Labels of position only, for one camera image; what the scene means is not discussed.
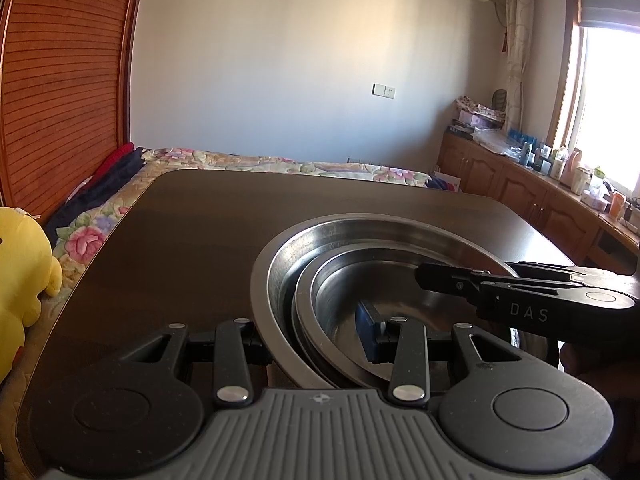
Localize floral cloth bundle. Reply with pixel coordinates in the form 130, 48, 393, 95
456, 97, 506, 119

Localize pink box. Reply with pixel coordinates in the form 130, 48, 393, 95
457, 110, 504, 129

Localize navy garment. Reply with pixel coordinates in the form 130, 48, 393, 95
45, 147, 151, 232

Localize floral bedspread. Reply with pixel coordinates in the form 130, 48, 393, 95
0, 147, 434, 411

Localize large steel bowl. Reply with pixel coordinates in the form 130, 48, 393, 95
250, 213, 551, 391

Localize grey roller blind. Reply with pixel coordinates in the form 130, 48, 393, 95
575, 0, 640, 29

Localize yellow plush toy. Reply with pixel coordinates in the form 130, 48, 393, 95
0, 206, 64, 387

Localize wooden slatted wardrobe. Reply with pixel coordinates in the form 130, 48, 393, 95
0, 0, 151, 227

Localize red garment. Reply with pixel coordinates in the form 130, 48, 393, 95
67, 142, 136, 197

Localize wooden framed window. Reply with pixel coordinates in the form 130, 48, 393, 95
547, 0, 640, 197

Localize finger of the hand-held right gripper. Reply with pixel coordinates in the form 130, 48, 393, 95
416, 262, 494, 307
505, 261, 589, 281

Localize patterned beige curtain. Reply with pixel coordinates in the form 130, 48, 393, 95
502, 0, 536, 134

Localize white plastic bottle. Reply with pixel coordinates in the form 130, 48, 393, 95
552, 146, 570, 181

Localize medium steel bowl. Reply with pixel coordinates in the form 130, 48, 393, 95
292, 245, 521, 389

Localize clear plastic bags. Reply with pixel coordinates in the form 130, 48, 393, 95
472, 129, 524, 156

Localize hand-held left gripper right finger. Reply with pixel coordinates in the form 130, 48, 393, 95
356, 300, 523, 406

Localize wooden low cabinet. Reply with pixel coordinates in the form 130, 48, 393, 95
437, 132, 640, 277

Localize red blue striped cloth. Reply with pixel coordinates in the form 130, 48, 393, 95
427, 175, 461, 194

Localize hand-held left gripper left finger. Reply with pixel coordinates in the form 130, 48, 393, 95
117, 318, 273, 408

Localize white cardboard box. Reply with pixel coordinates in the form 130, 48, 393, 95
435, 170, 464, 194

